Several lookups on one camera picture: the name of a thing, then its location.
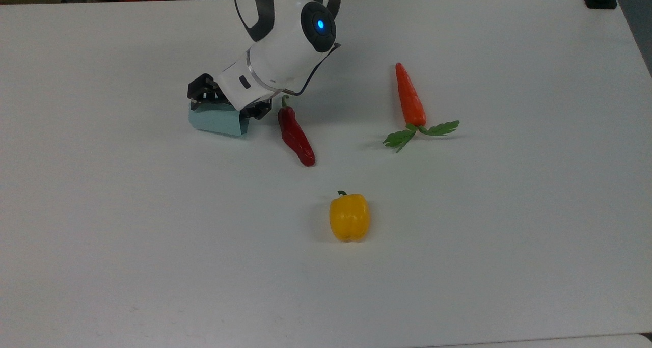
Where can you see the light blue hexagonal mug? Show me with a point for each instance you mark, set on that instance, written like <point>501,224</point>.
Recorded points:
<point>219,121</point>

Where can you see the yellow bell pepper toy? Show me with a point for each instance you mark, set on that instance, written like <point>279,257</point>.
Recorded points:
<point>349,218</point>

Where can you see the orange carrot toy with leaves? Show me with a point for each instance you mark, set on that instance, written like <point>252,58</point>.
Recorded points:
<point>410,98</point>

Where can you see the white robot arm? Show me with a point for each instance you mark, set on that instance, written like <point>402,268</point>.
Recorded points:
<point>280,42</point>

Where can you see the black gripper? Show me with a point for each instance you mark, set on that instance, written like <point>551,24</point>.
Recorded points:
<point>214,90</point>

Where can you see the red chili pepper toy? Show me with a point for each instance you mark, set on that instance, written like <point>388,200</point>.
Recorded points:
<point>295,134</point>

